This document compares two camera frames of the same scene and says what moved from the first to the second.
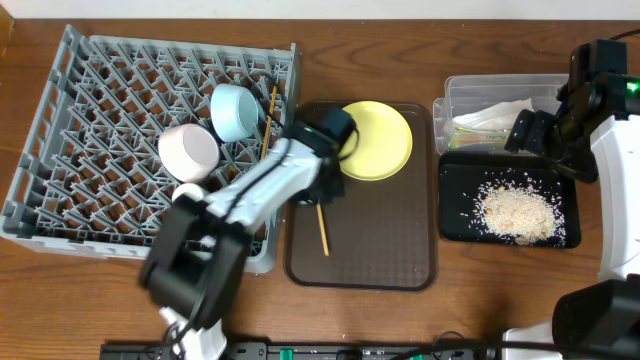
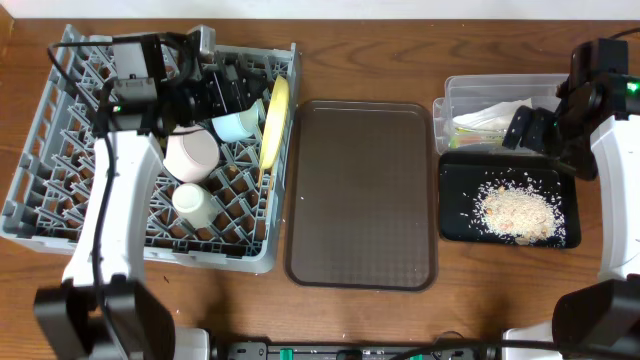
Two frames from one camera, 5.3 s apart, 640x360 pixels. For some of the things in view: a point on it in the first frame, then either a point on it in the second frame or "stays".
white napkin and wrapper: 500,117 stays
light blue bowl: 234,111 stays
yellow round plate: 385,141 → 275,124
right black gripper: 528,132 stays
